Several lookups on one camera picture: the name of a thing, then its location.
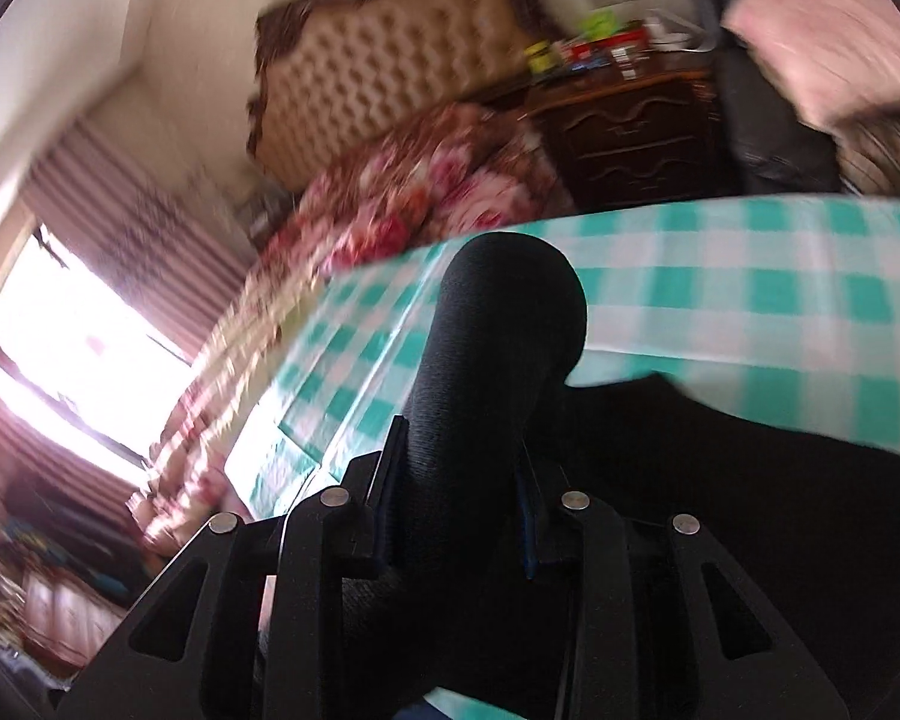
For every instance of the red box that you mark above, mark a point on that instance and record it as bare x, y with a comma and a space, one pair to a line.
607, 46

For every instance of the pink pillow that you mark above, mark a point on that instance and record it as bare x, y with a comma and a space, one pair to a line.
832, 30

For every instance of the tufted headboard with wooden frame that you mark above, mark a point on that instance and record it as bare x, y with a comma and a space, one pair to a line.
390, 52

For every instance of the red floral blanket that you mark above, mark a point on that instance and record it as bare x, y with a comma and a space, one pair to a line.
420, 187

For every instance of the pink striped curtain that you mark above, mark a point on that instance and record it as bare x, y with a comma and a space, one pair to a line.
142, 195

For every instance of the green checkered tablecloth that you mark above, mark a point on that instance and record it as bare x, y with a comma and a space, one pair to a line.
720, 277

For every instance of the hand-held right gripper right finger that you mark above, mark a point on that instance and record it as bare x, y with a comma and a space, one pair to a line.
538, 532

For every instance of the black pants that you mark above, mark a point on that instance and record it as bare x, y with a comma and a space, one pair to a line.
510, 315

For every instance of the bright window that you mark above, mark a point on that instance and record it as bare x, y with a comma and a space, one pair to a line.
67, 345

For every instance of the green packet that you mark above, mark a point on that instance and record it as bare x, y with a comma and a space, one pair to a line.
596, 20

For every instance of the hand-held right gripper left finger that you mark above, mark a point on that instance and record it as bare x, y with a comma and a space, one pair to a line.
386, 480

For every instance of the black leather sofa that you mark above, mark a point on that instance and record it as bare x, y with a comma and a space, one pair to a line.
780, 135

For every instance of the brown striped cloth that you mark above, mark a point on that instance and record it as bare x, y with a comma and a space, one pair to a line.
885, 157

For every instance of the yellow-green jar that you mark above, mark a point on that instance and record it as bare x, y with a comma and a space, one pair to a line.
541, 56

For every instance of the dark wooden nightstand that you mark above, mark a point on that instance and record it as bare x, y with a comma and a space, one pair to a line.
630, 142

